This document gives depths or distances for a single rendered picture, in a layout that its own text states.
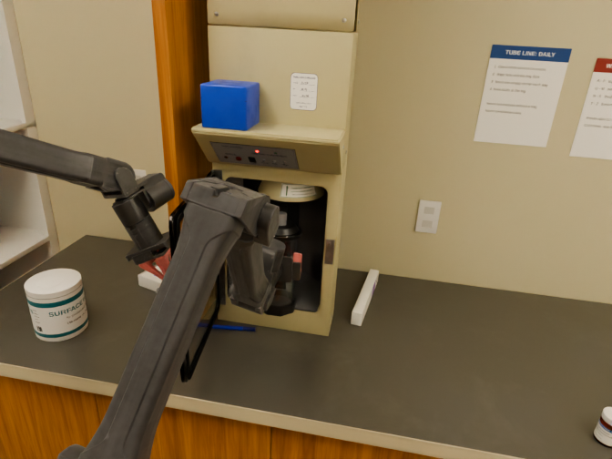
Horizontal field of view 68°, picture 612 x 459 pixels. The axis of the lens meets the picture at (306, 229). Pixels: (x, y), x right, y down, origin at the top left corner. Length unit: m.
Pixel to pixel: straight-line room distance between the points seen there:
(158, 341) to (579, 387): 1.08
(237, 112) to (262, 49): 0.16
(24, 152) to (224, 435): 0.76
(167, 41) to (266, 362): 0.77
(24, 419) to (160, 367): 1.01
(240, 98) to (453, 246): 0.94
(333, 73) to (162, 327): 0.70
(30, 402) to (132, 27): 1.14
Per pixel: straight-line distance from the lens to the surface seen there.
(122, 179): 0.95
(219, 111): 1.00
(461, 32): 1.47
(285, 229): 1.12
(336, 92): 1.04
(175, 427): 1.26
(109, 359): 1.27
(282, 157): 1.02
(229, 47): 1.09
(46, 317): 1.33
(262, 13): 1.07
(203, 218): 0.52
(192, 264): 0.51
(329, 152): 0.97
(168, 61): 1.05
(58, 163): 0.92
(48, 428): 1.49
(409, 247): 1.61
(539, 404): 1.26
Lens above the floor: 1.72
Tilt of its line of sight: 24 degrees down
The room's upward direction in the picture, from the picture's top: 3 degrees clockwise
